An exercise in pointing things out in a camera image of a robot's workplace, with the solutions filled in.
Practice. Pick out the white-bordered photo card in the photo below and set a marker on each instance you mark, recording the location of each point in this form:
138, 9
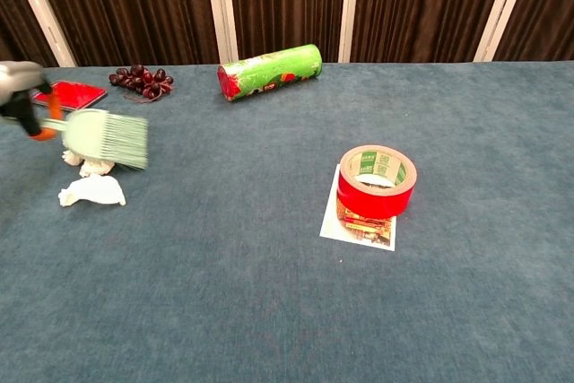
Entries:
332, 226

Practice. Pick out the white paper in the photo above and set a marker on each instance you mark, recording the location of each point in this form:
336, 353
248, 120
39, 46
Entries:
94, 192

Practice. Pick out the mint green hand brush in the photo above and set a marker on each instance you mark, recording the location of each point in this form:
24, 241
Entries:
94, 136

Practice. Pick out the red ink pad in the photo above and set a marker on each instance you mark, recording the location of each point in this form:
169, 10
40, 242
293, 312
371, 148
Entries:
76, 93

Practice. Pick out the blue table cloth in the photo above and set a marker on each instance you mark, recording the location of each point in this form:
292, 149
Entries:
269, 289

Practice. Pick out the green cylindrical can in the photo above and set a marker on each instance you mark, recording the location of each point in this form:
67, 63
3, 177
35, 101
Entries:
269, 71

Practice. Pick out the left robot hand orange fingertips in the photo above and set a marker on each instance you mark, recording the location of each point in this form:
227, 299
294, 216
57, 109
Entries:
18, 78

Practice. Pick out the dark red grape bunch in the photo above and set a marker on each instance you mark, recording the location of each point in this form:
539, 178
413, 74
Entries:
141, 80

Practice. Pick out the white screen frame post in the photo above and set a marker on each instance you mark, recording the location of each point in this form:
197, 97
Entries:
39, 6
220, 6
349, 6
504, 6

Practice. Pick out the red tape roll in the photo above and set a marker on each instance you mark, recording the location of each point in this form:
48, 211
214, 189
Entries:
374, 201

